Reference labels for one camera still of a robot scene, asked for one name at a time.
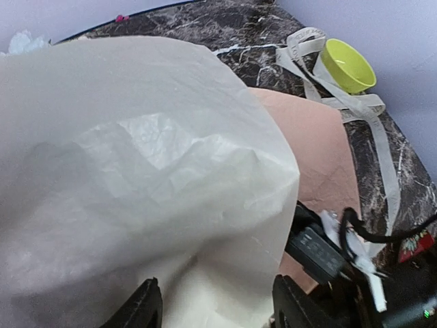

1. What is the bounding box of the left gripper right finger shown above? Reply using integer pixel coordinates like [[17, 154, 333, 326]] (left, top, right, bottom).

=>
[[272, 275, 342, 328]]

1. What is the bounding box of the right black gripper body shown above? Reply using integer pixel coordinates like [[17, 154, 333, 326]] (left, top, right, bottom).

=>
[[337, 218, 437, 328]]

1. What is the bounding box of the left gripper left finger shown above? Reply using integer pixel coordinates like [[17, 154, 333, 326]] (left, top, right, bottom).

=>
[[114, 277, 163, 327]]

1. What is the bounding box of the beige wrapping paper sheet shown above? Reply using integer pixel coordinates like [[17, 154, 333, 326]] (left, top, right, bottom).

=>
[[0, 36, 361, 328]]

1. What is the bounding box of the blue fake flower stem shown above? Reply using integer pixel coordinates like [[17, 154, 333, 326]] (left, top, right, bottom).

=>
[[1, 30, 51, 57]]

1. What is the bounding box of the red floral plate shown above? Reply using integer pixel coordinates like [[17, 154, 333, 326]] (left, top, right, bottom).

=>
[[398, 230, 435, 263]]

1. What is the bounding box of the yellow-green cup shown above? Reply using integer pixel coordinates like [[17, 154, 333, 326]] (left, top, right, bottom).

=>
[[321, 38, 377, 94]]

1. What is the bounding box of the white printed ribbon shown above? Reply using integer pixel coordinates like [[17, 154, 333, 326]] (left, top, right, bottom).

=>
[[275, 26, 400, 260]]

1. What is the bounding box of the small magenta flower bit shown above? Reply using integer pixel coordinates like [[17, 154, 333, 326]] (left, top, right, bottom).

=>
[[115, 15, 130, 23]]

